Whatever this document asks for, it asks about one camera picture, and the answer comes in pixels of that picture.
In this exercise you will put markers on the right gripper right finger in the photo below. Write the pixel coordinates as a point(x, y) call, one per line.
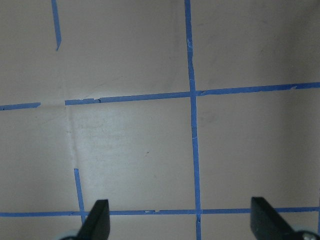
point(267, 224)

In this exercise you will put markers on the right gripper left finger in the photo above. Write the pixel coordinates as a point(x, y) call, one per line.
point(97, 224)

